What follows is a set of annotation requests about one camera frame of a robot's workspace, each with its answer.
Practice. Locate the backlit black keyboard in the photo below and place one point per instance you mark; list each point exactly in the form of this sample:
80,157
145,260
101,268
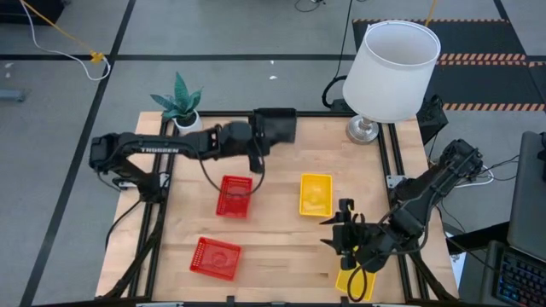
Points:
520,281

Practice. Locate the black hazard-striped floor mat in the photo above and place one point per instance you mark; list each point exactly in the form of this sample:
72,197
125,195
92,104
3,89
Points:
482,85

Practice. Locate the white plant pot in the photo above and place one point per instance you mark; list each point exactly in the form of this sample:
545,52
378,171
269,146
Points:
190,125

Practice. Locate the grey floor bar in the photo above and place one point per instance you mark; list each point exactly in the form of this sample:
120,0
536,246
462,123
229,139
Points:
10,95

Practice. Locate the green snake plant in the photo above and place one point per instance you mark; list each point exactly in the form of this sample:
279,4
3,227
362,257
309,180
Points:
181,100

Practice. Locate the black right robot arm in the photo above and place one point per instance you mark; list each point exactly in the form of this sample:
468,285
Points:
426,192

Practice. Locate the black cabinet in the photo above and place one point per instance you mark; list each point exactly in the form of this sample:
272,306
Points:
30,10

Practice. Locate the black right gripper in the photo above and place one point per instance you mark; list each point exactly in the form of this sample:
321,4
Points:
347,234

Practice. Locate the black aluminium table frame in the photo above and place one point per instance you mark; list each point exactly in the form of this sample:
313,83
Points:
230,114

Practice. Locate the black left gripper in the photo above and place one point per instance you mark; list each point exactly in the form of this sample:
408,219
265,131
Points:
236,138

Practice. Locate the black box device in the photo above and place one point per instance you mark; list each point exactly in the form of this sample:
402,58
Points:
433,119

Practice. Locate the silver lamp base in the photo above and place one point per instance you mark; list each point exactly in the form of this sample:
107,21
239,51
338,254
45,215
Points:
362,130

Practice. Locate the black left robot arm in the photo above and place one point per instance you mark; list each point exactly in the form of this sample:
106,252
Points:
170,145

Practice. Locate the grey laptop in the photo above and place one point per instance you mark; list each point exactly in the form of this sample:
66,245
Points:
529,196

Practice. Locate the black side desk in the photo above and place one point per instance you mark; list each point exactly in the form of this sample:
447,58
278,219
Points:
478,239

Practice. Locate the black power box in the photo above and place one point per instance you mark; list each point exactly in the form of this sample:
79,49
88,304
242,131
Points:
342,105

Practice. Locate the white lamp shade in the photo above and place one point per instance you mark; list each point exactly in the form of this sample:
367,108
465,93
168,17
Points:
392,72

